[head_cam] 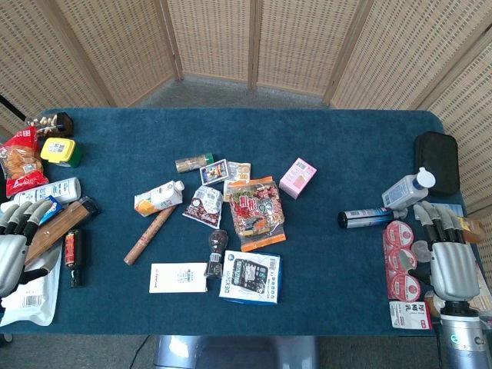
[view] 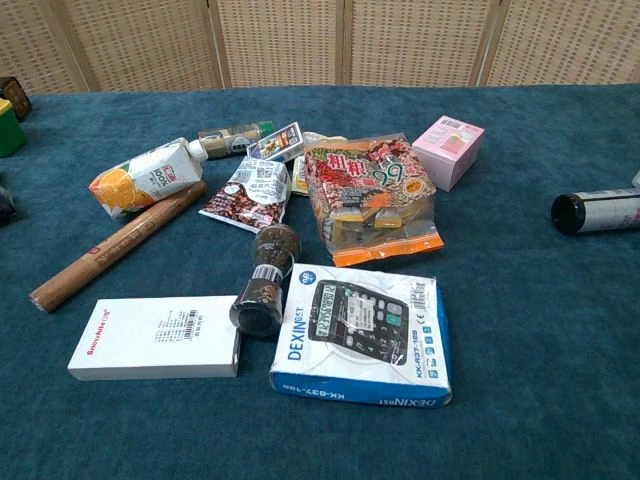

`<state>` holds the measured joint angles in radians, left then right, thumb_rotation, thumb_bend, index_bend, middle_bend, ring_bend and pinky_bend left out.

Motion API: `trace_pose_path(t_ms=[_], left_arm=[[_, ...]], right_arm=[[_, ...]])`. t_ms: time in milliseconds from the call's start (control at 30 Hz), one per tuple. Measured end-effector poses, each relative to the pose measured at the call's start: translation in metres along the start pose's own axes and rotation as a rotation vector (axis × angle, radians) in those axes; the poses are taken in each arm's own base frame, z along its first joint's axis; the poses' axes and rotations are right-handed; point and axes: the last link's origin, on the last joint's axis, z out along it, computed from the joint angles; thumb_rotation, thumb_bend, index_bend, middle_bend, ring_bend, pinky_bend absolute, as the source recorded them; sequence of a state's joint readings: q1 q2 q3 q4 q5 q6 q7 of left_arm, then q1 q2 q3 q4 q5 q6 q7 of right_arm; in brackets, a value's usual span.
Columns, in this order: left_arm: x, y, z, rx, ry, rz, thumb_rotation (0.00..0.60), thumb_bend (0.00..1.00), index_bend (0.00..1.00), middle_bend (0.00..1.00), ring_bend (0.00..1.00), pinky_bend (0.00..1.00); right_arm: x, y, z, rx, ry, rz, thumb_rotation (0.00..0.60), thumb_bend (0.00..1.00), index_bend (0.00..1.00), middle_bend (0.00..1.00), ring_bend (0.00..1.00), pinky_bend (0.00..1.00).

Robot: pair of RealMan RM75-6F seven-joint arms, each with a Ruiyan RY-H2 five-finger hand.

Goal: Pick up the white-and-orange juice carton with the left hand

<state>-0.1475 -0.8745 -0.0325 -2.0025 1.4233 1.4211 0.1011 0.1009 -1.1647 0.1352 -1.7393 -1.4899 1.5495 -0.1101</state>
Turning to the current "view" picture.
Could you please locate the orange juice carton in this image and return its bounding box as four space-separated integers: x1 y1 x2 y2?
88 137 210 220

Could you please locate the orange grain snack bag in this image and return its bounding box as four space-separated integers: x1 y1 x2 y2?
303 131 446 269

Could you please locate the dark pepper grinder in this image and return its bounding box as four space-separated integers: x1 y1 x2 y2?
228 224 303 337

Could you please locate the red white snack packet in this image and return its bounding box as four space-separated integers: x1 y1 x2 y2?
198 155 292 235

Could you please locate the blue white calculator box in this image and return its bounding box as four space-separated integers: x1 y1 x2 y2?
269 263 454 410

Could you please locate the blue white card box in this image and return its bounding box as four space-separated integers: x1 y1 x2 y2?
245 121 305 163

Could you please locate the grey tube with green cap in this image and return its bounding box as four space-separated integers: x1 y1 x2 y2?
197 120 275 161

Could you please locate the pink white small box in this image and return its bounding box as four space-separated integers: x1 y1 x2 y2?
411 115 486 193

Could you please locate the blue table cloth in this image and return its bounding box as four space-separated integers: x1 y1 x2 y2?
0 83 640 480

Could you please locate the white flat box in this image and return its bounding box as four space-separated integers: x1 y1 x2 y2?
67 294 243 382

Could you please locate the woven folding screen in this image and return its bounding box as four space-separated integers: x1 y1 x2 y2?
0 0 640 95

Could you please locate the brown paper-wrapped roll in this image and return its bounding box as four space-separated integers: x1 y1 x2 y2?
28 180 208 314

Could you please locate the black silver cylinder bottle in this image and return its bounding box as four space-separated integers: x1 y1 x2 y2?
550 187 640 235

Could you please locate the green yellow container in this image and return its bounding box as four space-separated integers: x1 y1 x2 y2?
0 98 27 159

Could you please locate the dark brown box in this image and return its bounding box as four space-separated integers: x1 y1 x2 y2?
0 76 33 123

